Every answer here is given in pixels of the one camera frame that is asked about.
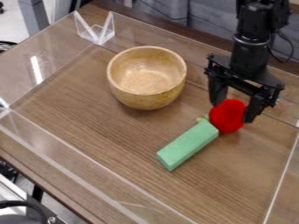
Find black cable bottom left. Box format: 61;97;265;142
0;199;49;224

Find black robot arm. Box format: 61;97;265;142
205;0;292;123

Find green rectangular block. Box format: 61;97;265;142
157;119;219;172

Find clear acrylic corner bracket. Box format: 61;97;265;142
74;10;117;46

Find clear acrylic tray enclosure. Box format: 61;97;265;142
0;5;299;224

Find light wooden bowl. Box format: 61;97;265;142
107;45;187;110

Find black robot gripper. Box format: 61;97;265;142
205;53;286;123

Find grey table leg post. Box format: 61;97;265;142
18;0;50;36

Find red fuzzy ball fruit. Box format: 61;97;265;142
210;99;248;134

